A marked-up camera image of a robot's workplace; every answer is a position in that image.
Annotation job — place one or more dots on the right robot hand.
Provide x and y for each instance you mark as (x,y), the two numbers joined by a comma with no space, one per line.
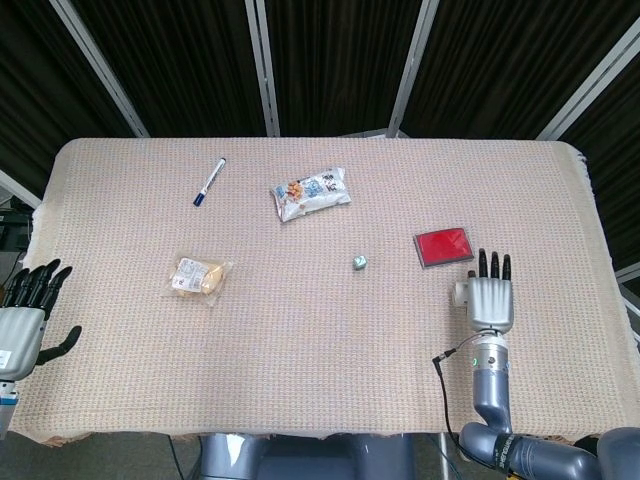
(492,305)

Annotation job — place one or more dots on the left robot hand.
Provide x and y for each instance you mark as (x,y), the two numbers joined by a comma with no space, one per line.
(22,325)

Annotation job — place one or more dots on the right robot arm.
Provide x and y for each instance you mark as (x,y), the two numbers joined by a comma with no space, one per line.
(495,400)

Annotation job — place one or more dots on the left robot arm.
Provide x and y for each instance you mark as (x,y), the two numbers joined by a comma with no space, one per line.
(6,405)

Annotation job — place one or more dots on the red ink stamp pad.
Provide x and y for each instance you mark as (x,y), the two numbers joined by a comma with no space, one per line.
(444,247)

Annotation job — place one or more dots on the dark equipment stack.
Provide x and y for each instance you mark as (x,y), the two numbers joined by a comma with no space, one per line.
(12,227)

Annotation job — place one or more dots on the beige woven tablecloth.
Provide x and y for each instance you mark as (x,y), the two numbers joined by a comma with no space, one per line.
(320,325)

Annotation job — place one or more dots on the clear bag of bread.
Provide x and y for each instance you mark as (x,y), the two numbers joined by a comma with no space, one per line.
(198,277)

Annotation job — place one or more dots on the white printed snack bag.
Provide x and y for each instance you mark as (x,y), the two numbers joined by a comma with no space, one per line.
(310,194)

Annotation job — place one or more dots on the blue capped whiteboard marker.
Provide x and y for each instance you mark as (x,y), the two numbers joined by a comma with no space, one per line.
(210,182)

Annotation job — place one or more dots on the grey robot torso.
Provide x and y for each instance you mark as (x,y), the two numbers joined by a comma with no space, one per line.
(305,457)

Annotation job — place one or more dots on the dark pleated curtain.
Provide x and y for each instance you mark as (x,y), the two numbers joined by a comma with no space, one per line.
(340,60)

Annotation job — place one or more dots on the white screen frame post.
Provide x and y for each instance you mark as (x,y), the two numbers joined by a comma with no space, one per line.
(590,75)
(20,187)
(262,67)
(100,67)
(629,275)
(412,67)

